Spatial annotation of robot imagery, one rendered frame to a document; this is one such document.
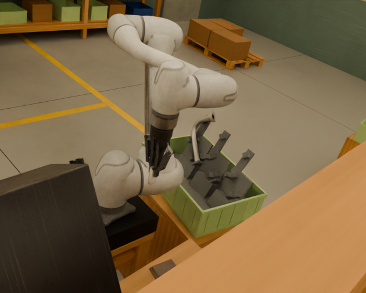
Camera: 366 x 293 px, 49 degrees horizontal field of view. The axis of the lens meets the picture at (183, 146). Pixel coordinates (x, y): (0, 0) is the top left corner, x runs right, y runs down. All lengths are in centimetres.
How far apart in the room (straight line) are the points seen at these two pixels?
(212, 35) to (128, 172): 527
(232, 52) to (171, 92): 530
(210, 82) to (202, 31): 570
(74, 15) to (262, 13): 420
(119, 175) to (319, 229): 133
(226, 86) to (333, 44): 705
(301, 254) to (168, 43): 148
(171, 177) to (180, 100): 59
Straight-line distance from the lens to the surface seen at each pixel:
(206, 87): 125
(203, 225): 193
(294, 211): 35
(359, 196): 41
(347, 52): 818
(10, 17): 615
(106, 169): 162
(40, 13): 634
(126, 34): 158
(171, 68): 118
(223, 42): 658
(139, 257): 193
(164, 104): 121
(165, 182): 172
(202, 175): 214
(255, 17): 918
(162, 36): 172
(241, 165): 208
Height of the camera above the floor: 214
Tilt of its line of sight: 31 degrees down
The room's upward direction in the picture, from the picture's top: 13 degrees clockwise
